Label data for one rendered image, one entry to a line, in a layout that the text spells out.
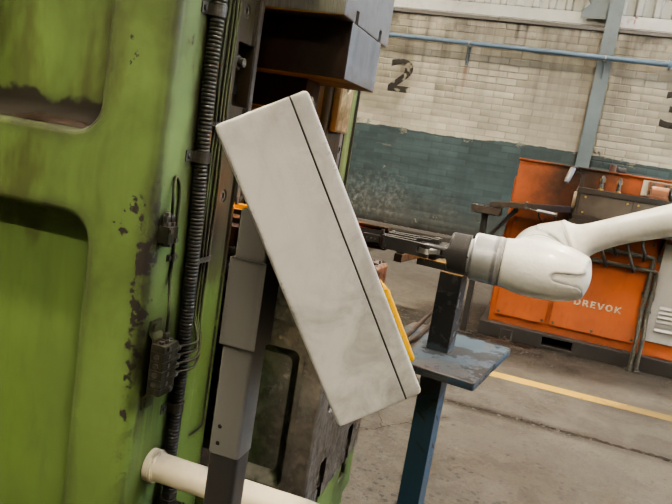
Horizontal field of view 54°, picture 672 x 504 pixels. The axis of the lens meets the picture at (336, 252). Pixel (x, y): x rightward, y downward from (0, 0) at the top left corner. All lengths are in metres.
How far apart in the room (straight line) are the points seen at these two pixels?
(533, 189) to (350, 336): 4.20
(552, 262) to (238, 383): 0.65
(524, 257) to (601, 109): 7.73
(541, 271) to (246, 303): 0.62
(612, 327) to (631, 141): 4.31
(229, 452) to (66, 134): 0.52
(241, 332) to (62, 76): 0.55
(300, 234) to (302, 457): 0.76
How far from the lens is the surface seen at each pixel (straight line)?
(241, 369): 0.74
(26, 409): 1.24
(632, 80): 8.87
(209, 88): 1.00
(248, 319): 0.72
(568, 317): 4.81
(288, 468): 1.28
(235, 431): 0.77
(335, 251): 0.55
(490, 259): 1.21
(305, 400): 1.22
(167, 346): 1.00
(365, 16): 1.25
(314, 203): 0.55
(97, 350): 1.04
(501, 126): 8.81
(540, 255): 1.20
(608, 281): 4.77
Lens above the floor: 1.16
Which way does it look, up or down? 9 degrees down
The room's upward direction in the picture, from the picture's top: 9 degrees clockwise
